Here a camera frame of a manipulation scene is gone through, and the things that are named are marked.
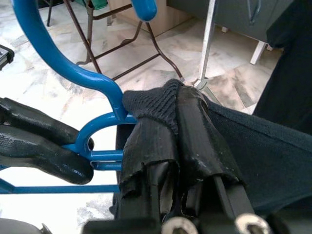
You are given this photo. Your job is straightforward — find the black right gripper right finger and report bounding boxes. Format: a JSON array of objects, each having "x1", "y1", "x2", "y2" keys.
[{"x1": 175, "y1": 86, "x2": 258, "y2": 219}]

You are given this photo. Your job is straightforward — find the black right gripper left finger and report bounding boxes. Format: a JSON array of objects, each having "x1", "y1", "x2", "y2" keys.
[{"x1": 118, "y1": 119, "x2": 182, "y2": 221}]

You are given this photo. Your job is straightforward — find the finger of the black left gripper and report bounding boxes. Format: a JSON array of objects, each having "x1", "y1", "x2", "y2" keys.
[
  {"x1": 0, "y1": 125, "x2": 95, "y2": 185},
  {"x1": 0, "y1": 97, "x2": 95, "y2": 150}
]

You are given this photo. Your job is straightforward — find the blue plastic hanger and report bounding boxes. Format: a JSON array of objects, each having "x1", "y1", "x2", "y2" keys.
[{"x1": 0, "y1": 0, "x2": 158, "y2": 195}]

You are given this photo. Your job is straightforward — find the silver metal clothes rack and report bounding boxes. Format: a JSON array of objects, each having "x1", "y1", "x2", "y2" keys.
[{"x1": 192, "y1": 0, "x2": 221, "y2": 104}]

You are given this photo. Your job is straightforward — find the marble pattern folding table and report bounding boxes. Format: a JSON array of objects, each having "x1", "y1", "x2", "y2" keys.
[{"x1": 46, "y1": 0, "x2": 184, "y2": 81}]

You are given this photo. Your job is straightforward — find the beige wooden cabinet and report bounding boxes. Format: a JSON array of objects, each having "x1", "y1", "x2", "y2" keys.
[{"x1": 107, "y1": 0, "x2": 195, "y2": 38}]

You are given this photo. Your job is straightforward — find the black tv console cabinet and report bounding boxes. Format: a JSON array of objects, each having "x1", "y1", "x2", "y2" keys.
[{"x1": 167, "y1": 0, "x2": 294, "y2": 65}]

